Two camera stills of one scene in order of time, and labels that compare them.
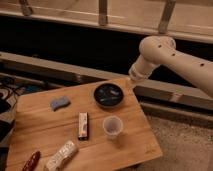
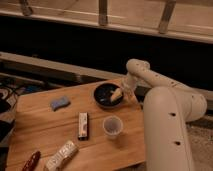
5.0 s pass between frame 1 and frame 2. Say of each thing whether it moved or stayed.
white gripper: moved
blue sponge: stayed
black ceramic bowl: stayed
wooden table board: stayed
